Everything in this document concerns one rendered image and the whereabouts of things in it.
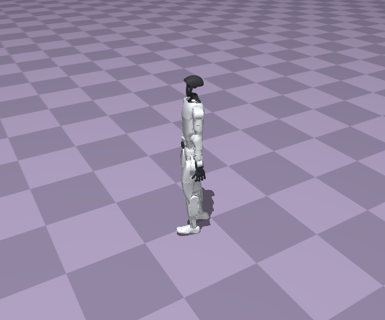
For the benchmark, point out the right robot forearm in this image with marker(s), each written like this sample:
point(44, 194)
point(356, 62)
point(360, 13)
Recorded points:
point(183, 139)

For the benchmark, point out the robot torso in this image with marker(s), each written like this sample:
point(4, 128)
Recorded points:
point(188, 127)

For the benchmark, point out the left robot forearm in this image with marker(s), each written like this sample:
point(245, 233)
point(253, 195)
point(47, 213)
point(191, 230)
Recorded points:
point(198, 151)

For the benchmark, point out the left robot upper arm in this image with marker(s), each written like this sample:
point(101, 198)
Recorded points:
point(197, 116)

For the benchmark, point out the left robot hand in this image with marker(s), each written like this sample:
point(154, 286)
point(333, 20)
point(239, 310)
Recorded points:
point(199, 173)

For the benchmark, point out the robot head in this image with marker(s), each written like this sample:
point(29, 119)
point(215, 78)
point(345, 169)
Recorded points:
point(193, 81)

